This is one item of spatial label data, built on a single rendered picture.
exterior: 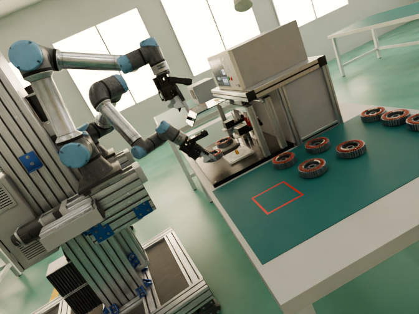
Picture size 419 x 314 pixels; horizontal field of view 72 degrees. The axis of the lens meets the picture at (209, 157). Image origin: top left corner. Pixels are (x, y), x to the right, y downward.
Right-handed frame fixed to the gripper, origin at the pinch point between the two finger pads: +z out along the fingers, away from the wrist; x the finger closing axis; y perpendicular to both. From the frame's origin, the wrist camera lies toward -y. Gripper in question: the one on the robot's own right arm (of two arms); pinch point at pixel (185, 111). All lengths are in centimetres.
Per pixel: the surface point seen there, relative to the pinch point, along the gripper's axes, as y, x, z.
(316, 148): -41, 30, 37
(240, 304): 19, 0, 115
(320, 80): -66, 15, 14
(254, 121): -27.7, 8.3, 18.3
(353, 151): -43, 48, 37
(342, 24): -533, -411, 52
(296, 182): -20, 39, 40
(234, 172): -8.8, 3.9, 38.2
